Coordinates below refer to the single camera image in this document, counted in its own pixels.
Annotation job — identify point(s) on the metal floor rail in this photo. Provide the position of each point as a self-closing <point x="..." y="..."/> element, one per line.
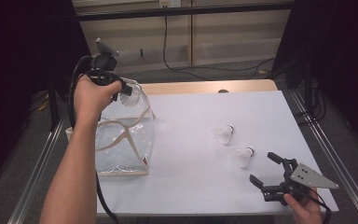
<point x="34" y="177"/>
<point x="338" y="174"/>

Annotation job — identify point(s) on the black curtain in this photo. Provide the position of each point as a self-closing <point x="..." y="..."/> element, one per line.
<point x="18" y="62"/>
<point x="348" y="46"/>

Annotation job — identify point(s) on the clear bag with beige trim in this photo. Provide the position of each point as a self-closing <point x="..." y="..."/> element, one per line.
<point x="127" y="149"/>

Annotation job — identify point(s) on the small black wall peg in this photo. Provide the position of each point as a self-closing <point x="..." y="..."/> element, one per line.
<point x="141" y="52"/>

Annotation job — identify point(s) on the person's left hand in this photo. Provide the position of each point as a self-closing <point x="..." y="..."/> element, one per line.
<point x="90" y="99"/>

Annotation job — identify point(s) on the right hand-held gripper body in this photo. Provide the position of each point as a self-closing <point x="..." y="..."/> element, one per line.
<point x="307" y="179"/>

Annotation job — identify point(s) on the black stand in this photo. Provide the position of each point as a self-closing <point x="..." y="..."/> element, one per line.
<point x="53" y="109"/>

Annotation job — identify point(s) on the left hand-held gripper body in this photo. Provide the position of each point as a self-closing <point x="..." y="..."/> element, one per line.
<point x="104" y="67"/>

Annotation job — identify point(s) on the white table board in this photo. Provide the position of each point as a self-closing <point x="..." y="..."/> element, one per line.
<point x="199" y="118"/>

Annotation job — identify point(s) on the wall socket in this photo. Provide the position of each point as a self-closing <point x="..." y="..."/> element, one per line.
<point x="170" y="3"/>

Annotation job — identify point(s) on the person's right hand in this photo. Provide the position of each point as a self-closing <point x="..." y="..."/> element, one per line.
<point x="306" y="213"/>

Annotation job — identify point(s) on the dark table grommet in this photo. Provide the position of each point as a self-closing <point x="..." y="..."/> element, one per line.
<point x="223" y="91"/>

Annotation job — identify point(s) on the black horizontal bar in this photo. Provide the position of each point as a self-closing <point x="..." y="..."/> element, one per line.
<point x="183" y="11"/>

